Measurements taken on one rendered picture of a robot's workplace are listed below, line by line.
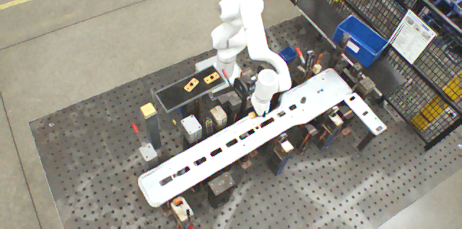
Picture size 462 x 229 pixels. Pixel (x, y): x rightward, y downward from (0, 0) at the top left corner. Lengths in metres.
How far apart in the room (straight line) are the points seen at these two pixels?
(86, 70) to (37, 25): 0.79
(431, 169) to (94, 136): 2.19
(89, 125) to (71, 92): 1.07
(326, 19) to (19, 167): 2.60
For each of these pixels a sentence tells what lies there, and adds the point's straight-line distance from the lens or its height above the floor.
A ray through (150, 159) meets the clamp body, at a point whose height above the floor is 1.06.
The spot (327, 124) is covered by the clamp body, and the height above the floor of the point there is 0.97.
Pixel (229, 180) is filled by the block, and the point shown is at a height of 1.03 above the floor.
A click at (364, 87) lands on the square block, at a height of 1.06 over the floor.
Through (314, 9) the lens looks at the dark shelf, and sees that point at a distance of 2.75.
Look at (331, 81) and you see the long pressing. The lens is 2.43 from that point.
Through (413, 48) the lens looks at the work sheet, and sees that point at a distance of 2.48.
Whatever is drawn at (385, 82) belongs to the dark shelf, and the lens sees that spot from 2.53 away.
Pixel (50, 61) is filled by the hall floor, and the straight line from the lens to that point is 3.85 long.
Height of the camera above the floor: 2.90
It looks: 59 degrees down
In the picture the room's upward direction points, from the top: 9 degrees clockwise
